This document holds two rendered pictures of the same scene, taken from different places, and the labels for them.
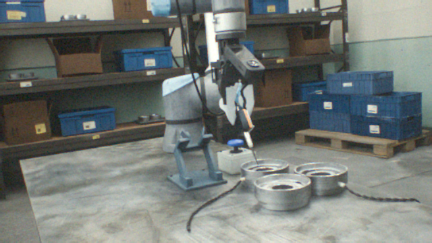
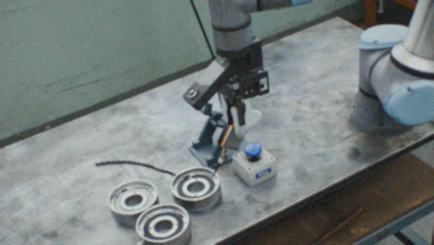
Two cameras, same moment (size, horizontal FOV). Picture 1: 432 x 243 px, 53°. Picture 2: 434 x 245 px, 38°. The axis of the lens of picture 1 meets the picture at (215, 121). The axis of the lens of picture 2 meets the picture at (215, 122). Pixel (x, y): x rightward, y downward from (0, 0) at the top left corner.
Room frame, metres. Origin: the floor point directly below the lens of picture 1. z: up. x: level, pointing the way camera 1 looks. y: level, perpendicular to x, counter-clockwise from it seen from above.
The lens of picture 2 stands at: (1.00, -1.10, 1.70)
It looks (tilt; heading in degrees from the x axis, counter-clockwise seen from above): 35 degrees down; 91
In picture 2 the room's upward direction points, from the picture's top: 8 degrees counter-clockwise
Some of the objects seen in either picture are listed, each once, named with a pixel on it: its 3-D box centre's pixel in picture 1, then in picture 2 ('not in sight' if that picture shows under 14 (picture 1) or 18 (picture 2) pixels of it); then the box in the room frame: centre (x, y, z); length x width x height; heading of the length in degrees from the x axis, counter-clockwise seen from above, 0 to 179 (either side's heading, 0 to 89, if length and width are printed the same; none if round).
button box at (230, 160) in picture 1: (235, 159); (256, 163); (1.05, -0.04, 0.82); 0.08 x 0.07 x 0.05; 26
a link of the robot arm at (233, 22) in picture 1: (228, 24); (231, 33); (1.03, -0.05, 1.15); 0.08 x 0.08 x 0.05
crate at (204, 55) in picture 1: (226, 52); not in sight; (4.98, -0.19, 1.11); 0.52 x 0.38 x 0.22; 116
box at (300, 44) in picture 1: (308, 40); not in sight; (5.48, -1.24, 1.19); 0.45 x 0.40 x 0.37; 111
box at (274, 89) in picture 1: (268, 87); not in sight; (5.21, -0.67, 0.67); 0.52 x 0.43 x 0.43; 116
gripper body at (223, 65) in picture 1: (231, 59); (239, 69); (1.04, -0.05, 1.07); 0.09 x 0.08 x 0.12; 23
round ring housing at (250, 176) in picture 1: (264, 173); (196, 190); (0.92, -0.10, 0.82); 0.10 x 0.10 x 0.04
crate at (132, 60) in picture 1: (143, 59); not in sight; (4.55, 0.69, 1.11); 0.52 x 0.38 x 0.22; 116
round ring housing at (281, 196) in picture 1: (282, 192); (134, 203); (0.78, -0.11, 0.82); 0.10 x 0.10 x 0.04
